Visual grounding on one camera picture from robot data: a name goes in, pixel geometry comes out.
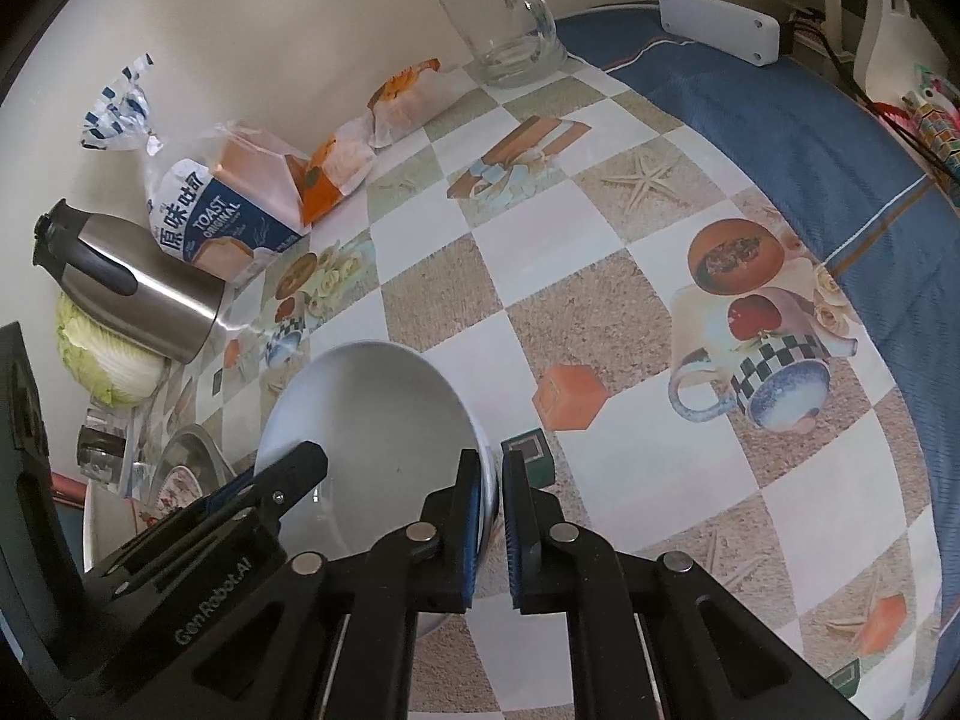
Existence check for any black cable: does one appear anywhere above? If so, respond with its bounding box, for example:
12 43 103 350
780 11 960 185

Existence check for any napa cabbage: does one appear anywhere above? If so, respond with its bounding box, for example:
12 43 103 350
55 292 170 407

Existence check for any white square bowl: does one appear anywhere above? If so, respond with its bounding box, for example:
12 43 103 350
82 481 162 571

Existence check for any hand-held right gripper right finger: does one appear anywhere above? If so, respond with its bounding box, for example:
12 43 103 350
501 448 863 720

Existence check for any white plastic device box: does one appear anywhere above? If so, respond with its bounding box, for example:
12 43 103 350
658 0 781 65

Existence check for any white plastic chair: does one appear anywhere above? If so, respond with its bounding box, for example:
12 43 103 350
806 0 912 102

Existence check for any large stainless steel basin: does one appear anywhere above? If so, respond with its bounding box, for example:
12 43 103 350
146 424 256 522

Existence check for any small floral print bowl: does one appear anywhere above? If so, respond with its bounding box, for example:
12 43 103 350
253 341 500 638

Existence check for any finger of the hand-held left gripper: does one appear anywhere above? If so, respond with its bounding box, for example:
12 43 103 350
199 465 260 516
253 441 331 524

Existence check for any orange and white snack packet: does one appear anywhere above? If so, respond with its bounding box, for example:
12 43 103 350
366 58 470 149
300 116 376 226

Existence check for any round plate pink floral rim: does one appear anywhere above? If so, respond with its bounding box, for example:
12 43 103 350
152 465 220 520

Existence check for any clear glass mug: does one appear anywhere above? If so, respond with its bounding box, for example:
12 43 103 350
433 0 567 87

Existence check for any stainless steel thermos jug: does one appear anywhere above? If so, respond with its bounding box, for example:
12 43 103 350
32 199 241 365

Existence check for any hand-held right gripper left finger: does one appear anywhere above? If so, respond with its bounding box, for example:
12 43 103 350
172 448 482 720

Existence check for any bagged toast bread loaf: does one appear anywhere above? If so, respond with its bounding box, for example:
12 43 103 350
80 52 312 282

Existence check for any pink board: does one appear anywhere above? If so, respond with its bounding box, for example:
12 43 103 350
46 471 87 511

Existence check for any colourful packaging pile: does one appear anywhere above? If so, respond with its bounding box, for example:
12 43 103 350
870 64 960 188

